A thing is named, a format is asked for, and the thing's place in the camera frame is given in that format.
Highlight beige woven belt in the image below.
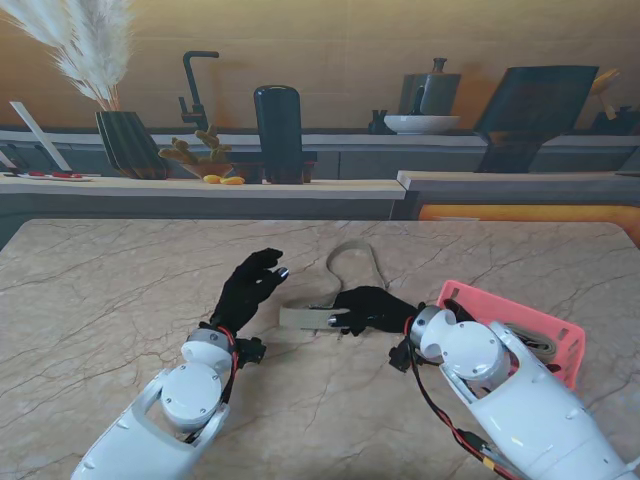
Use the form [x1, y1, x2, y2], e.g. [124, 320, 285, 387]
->
[278, 239, 392, 334]
[504, 322, 562, 374]

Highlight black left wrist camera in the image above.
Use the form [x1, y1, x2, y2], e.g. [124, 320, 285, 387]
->
[234, 337, 268, 366]

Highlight yellow lemons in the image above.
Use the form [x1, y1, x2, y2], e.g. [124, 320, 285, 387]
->
[201, 173, 247, 187]

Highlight dark brown woven belt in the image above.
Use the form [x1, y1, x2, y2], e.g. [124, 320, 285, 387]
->
[442, 298, 476, 324]

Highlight dark ribbed vase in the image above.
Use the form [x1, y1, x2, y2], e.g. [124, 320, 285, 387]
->
[94, 110, 174, 181]

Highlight red black cable bundle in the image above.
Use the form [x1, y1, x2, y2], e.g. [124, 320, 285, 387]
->
[182, 327, 246, 446]
[407, 344, 521, 480]

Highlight tall black appliance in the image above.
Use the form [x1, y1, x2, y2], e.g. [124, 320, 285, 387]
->
[227, 84, 319, 185]

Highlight green cactus plant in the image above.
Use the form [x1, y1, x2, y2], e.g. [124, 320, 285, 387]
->
[157, 123, 234, 179]

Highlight yellow wooden utensil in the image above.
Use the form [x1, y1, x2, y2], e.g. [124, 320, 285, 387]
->
[589, 68, 624, 120]

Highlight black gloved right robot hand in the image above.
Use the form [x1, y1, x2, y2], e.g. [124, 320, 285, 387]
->
[327, 284, 419, 338]

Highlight dark angular stand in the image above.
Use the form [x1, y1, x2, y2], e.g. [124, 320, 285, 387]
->
[472, 65, 600, 174]

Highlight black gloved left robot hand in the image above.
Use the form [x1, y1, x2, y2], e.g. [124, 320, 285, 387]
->
[208, 248, 291, 336]

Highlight small dark container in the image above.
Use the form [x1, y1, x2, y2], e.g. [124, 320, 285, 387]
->
[592, 105, 640, 135]

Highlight plate with red food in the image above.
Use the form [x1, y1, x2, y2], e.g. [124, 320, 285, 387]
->
[16, 170, 94, 183]

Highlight white speckled bowl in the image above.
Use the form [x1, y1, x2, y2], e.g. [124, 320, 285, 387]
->
[382, 114, 462, 136]

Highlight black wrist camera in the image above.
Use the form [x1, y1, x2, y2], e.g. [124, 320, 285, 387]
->
[388, 342, 416, 374]
[234, 337, 268, 366]

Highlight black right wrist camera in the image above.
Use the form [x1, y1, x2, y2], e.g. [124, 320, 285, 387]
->
[388, 342, 416, 374]

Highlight pink plastic storage basket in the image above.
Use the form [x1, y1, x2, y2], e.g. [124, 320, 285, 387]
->
[435, 279, 586, 391]

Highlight black kitchen faucet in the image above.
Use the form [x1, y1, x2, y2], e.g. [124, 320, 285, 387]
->
[178, 50, 221, 133]

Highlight white pampas grass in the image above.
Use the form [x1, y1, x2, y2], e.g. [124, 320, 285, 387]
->
[0, 0, 139, 113]

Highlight grey lidded pot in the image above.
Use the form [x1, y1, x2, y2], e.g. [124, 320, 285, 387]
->
[398, 57, 463, 118]

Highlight white leaning board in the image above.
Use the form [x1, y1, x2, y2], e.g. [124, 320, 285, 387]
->
[8, 100, 73, 172]

